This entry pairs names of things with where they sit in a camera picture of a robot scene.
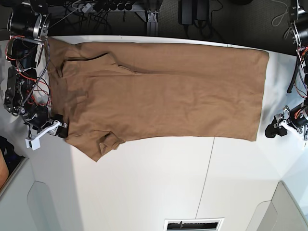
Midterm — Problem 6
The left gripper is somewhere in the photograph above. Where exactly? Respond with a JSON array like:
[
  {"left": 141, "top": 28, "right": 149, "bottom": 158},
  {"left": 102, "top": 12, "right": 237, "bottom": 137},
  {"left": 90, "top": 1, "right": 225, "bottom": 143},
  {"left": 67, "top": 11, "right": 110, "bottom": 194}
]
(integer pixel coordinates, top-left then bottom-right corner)
[{"left": 265, "top": 102, "right": 308, "bottom": 141}]

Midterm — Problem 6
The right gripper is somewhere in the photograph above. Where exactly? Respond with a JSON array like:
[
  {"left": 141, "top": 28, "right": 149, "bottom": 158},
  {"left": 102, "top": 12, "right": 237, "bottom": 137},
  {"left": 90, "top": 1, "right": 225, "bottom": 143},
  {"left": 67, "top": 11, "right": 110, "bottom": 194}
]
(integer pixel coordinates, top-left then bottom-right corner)
[{"left": 20, "top": 107, "right": 68, "bottom": 138}]

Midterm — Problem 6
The brown t-shirt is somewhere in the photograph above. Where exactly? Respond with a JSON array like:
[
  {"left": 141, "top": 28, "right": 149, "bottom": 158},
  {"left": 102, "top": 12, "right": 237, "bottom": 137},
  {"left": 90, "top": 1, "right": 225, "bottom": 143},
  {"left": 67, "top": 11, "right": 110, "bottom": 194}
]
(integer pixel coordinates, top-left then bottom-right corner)
[{"left": 48, "top": 38, "right": 269, "bottom": 161}]

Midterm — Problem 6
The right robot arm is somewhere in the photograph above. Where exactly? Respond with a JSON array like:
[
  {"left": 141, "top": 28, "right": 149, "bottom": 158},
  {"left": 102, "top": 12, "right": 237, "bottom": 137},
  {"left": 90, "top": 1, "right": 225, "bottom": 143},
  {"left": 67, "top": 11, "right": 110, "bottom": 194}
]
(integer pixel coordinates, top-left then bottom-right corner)
[{"left": 0, "top": 0, "right": 68, "bottom": 138}]

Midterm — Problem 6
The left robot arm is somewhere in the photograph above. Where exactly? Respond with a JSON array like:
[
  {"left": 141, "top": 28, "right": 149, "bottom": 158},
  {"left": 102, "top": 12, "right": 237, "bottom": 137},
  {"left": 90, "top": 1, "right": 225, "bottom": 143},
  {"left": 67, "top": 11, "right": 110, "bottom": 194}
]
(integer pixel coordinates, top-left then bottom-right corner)
[{"left": 265, "top": 0, "right": 308, "bottom": 142}]

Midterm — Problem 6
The grey bin left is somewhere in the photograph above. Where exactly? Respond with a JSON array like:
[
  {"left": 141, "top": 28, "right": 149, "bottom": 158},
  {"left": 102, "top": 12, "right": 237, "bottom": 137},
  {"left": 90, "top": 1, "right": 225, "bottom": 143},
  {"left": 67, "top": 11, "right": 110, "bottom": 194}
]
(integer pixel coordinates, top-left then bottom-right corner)
[{"left": 0, "top": 158, "right": 62, "bottom": 231}]

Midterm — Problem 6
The grey bin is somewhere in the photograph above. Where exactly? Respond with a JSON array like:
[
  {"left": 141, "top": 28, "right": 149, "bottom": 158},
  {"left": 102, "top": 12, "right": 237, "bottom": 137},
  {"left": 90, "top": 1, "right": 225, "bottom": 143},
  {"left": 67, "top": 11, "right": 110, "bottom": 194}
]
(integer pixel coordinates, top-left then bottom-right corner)
[
  {"left": 246, "top": 181, "right": 308, "bottom": 231},
  {"left": 0, "top": 158, "right": 62, "bottom": 231}
]

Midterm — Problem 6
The grey bin right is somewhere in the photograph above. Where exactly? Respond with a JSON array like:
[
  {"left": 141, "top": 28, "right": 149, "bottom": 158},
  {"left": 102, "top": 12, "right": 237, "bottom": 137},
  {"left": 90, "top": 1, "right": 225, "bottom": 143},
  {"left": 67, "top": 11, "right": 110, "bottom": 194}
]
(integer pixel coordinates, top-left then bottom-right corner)
[{"left": 246, "top": 181, "right": 308, "bottom": 231}]

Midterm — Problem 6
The white floor vent grille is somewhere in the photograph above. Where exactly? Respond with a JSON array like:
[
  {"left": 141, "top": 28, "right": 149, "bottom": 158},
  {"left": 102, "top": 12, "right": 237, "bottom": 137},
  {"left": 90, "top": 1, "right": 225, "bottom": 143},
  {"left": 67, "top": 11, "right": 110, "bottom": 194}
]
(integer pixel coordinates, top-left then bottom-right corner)
[{"left": 163, "top": 218, "right": 224, "bottom": 231}]

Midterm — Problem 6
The black power adapter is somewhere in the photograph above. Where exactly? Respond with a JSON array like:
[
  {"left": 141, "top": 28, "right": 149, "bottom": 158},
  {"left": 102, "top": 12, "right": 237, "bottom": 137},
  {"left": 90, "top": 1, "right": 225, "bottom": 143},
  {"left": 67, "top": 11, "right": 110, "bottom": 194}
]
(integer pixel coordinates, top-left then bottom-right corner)
[{"left": 178, "top": 0, "right": 210, "bottom": 26}]

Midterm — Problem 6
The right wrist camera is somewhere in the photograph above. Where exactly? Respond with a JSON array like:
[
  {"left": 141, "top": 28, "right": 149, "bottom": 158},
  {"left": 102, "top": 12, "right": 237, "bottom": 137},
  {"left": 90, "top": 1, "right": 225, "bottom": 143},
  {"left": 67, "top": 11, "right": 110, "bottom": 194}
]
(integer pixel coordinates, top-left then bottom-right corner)
[{"left": 25, "top": 138, "right": 40, "bottom": 151}]

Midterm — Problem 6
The grey coiled cable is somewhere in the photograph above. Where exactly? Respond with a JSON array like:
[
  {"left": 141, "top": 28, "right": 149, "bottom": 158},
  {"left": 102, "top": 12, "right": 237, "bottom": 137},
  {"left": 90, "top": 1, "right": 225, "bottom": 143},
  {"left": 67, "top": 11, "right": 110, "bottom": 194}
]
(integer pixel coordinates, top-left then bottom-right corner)
[{"left": 271, "top": 0, "right": 289, "bottom": 27}]

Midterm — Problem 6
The aluminium frame post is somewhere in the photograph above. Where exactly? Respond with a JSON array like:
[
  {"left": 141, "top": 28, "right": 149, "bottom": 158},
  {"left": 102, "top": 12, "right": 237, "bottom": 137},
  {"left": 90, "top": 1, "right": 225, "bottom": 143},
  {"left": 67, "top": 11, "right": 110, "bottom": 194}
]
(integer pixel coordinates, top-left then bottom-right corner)
[{"left": 146, "top": 12, "right": 158, "bottom": 37}]

